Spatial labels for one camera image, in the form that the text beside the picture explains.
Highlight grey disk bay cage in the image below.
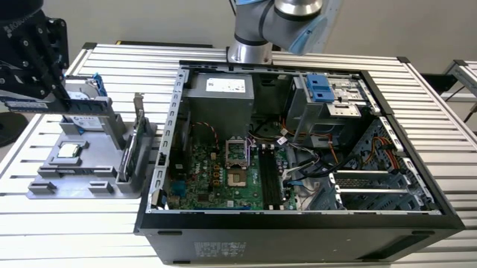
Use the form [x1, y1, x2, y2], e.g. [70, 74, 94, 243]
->
[330, 169, 437, 212]

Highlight grey parts rack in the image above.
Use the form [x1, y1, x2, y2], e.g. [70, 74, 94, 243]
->
[26, 96, 164, 199]

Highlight orange yellow power wires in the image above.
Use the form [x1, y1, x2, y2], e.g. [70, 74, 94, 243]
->
[364, 136, 402, 171]

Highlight blue RAM stick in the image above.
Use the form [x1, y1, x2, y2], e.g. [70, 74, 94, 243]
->
[4, 98, 114, 116]

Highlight metal slat side table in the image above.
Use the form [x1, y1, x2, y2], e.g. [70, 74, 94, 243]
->
[439, 59, 477, 101]

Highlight CPU socket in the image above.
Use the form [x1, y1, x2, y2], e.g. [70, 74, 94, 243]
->
[225, 166, 249, 188]

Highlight graphics card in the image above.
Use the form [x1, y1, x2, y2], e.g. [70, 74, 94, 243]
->
[117, 92, 151, 181]

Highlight hard disk in blue carrier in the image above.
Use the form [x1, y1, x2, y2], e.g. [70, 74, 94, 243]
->
[62, 73, 108, 132]

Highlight blue expansion slot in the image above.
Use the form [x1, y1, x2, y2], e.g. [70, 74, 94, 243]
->
[203, 205, 251, 211]

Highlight metal socket cover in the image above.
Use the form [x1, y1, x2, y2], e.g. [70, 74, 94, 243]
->
[224, 135, 249, 168]

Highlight grey metal drive cage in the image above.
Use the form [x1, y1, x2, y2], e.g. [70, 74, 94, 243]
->
[286, 74, 372, 149]

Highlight black cable bundle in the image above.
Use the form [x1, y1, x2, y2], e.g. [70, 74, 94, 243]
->
[288, 150, 360, 182]

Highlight black PC case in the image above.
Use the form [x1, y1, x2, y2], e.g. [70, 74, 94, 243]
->
[132, 60, 466, 265]

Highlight grey power supply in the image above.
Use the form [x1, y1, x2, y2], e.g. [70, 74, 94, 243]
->
[184, 73, 256, 139]

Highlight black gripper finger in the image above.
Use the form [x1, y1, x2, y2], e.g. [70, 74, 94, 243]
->
[21, 18, 76, 114]
[0, 60, 49, 99]

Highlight blue drive bay latch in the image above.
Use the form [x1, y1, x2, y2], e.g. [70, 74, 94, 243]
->
[304, 73, 334, 103]

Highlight twisted red black fan wire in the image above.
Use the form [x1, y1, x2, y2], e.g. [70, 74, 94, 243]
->
[191, 121, 221, 149]

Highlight black round base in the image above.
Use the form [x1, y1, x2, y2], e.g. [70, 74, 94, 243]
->
[0, 113, 29, 147]

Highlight silver CPU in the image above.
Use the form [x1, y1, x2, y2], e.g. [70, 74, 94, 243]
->
[54, 142, 81, 157]

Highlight green motherboard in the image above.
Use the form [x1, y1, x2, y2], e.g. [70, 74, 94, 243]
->
[165, 122, 299, 212]

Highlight black RAM slot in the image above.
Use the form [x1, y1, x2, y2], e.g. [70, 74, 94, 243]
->
[263, 145, 275, 210]
[259, 145, 271, 210]
[268, 145, 280, 210]

